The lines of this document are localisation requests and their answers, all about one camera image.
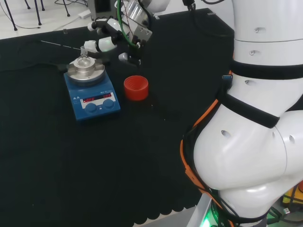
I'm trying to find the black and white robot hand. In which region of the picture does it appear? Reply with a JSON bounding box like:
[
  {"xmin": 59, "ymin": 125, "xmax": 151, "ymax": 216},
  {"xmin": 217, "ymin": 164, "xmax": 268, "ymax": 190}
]
[{"xmin": 83, "ymin": 16, "xmax": 134, "ymax": 66}]

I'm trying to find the heater with blue base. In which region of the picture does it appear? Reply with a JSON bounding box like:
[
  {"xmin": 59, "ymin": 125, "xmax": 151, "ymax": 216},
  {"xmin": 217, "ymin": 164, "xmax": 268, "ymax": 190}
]
[{"xmin": 63, "ymin": 58, "xmax": 122, "ymax": 122}]

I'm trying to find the clear round-bottom glass flask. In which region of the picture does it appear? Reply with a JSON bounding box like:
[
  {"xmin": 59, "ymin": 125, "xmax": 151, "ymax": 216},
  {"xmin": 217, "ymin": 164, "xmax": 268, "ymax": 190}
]
[{"xmin": 77, "ymin": 45, "xmax": 92, "ymax": 68}]

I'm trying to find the grey metal box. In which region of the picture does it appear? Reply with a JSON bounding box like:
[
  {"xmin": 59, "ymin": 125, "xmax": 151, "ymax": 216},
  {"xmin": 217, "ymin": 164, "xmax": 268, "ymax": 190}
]
[{"xmin": 90, "ymin": 0, "xmax": 117, "ymax": 21}]

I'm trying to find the thin glass rod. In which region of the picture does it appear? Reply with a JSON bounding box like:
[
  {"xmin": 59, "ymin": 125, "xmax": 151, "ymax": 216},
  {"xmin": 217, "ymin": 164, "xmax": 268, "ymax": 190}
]
[{"xmin": 40, "ymin": 40, "xmax": 82, "ymax": 51}]

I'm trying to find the black stand leg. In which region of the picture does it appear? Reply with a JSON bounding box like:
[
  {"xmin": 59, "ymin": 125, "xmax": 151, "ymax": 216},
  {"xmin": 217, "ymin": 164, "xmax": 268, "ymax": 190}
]
[{"xmin": 62, "ymin": 0, "xmax": 71, "ymax": 17}]

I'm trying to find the red plastic cup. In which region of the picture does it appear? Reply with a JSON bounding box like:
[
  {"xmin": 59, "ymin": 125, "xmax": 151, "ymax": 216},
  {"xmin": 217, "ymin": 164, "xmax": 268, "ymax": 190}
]
[{"xmin": 123, "ymin": 75, "xmax": 150, "ymax": 102}]

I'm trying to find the black tripod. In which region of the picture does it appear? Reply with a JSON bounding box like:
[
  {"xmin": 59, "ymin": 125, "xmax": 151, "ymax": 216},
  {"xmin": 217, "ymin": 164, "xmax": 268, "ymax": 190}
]
[{"xmin": 0, "ymin": 0, "xmax": 46, "ymax": 32}]

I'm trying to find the black bench cloth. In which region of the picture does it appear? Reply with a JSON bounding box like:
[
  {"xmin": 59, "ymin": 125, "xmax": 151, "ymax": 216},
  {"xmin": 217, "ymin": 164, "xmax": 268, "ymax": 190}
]
[{"xmin": 0, "ymin": 8, "xmax": 235, "ymax": 227}]

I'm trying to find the yellow stop button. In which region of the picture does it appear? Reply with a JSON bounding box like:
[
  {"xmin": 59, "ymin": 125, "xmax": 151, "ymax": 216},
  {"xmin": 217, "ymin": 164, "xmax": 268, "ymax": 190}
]
[{"xmin": 281, "ymin": 182, "xmax": 303, "ymax": 210}]

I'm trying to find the green cable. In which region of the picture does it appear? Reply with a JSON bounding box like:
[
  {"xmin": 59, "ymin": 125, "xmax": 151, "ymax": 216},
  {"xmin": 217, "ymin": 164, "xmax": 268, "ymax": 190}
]
[{"xmin": 116, "ymin": 0, "xmax": 140, "ymax": 47}]

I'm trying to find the black and grey wrist camera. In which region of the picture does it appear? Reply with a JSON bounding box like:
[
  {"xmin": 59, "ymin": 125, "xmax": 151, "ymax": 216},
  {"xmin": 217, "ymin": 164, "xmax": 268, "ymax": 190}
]
[{"xmin": 117, "ymin": 26, "xmax": 153, "ymax": 68}]

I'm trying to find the black heater power cable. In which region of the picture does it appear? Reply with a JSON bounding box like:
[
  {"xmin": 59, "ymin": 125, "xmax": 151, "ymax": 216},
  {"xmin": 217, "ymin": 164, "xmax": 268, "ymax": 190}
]
[{"xmin": 30, "ymin": 61, "xmax": 70, "ymax": 72}]

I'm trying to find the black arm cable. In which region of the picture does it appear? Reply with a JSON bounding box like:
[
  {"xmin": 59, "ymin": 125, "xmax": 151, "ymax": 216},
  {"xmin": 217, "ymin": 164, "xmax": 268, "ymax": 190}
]
[{"xmin": 181, "ymin": 0, "xmax": 235, "ymax": 38}]

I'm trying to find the orange cable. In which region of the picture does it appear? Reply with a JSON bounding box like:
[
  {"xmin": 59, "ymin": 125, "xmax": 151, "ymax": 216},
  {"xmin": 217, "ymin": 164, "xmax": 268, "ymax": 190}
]
[{"xmin": 179, "ymin": 70, "xmax": 235, "ymax": 196}]

